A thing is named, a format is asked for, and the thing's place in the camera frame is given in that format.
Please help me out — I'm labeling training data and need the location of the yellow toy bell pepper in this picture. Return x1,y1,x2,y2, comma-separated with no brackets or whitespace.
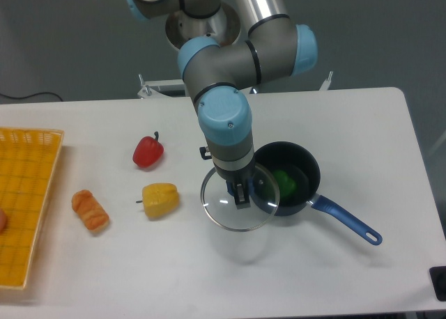
141,182,180,219

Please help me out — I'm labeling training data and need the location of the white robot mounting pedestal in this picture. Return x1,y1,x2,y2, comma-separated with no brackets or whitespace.
165,3,241,49

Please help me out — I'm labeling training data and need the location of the black cable on floor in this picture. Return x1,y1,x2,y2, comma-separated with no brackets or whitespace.
0,91,63,101

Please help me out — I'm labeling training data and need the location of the green toy bell pepper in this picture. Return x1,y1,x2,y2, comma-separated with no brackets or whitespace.
272,169,298,200

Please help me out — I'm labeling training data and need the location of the glass pot lid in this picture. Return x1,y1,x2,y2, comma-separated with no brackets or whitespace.
200,164,279,232

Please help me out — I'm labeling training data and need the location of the dark blue saucepan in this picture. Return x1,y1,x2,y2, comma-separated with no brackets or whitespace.
255,141,383,246

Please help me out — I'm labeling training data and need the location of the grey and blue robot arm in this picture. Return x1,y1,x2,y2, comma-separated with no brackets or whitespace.
177,0,318,205

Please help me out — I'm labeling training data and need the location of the red toy bell pepper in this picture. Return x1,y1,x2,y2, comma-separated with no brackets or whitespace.
132,131,164,168

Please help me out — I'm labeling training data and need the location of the toy bread roll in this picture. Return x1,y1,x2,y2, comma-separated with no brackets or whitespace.
71,189,109,233

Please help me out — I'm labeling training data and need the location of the black device at table edge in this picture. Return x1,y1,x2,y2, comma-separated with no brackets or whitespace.
429,266,446,302

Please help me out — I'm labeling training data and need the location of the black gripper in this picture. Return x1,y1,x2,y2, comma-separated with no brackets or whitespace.
214,162,255,208

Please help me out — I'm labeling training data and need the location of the yellow woven basket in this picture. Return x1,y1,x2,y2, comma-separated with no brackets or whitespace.
1,127,64,290

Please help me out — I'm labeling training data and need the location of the white table frame bracket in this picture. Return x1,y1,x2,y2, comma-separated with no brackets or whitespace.
137,74,186,100

